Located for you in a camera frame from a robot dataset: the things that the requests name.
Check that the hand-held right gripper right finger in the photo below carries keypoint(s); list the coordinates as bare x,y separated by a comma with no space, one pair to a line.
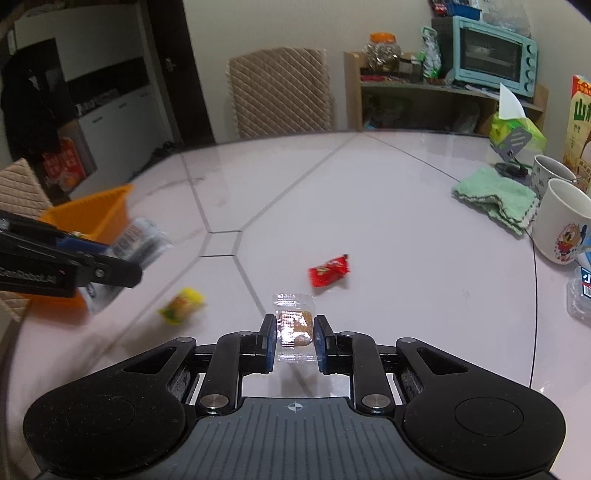
322,346

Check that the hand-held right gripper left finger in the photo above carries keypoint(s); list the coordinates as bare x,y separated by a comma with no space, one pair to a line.
271,344

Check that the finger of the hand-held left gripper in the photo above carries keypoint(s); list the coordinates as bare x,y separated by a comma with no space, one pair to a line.
115,272
79,244

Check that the brown candy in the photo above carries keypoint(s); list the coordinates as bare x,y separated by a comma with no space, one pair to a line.
298,327

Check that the orange plastic tray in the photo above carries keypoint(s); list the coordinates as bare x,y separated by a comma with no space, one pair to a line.
92,214

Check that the silver snack packet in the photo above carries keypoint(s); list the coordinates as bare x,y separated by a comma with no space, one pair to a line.
138,242

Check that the yellow snack packet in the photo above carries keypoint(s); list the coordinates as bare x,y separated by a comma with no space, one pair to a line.
182,305

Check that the small red dark-edged candy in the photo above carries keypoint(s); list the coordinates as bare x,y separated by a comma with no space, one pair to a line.
328,271

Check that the beige quilted chair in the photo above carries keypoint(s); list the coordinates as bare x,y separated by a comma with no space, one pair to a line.
279,92
23,187

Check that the red printed carton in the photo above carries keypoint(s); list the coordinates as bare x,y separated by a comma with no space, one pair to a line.
64,164

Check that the white cabinet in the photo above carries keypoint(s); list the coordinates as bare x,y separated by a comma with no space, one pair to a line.
120,124

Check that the dark hanging clothing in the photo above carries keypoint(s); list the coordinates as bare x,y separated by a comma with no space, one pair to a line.
32,97

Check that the dark door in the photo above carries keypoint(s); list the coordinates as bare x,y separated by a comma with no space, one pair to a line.
184,69

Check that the green cloth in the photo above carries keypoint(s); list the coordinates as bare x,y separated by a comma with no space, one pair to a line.
498,196

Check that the wooden shelf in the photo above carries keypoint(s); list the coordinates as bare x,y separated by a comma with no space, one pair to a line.
415,104

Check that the clear plastic container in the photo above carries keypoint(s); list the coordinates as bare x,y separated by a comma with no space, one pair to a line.
581,300

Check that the white cartoon mug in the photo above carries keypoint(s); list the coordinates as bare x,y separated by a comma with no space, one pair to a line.
561,221

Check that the grey phone stand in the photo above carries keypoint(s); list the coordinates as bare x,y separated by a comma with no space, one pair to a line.
513,141

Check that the green tissue box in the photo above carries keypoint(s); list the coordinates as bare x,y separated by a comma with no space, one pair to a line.
503,131

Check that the patterned mug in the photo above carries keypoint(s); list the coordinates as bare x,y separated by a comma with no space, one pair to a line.
547,173

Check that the orange-lidded glass jar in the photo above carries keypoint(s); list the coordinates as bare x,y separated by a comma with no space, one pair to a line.
381,53

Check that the green snack bag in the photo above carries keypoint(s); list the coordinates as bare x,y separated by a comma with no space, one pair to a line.
431,55

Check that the turquoise toaster oven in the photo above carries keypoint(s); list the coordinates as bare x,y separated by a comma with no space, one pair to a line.
489,60

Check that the yellow green printed box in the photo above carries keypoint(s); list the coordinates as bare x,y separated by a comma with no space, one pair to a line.
579,120

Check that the blue basket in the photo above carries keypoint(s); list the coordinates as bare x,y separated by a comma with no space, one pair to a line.
457,8

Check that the clear plastic bag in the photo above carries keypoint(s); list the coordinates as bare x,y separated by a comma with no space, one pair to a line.
505,16

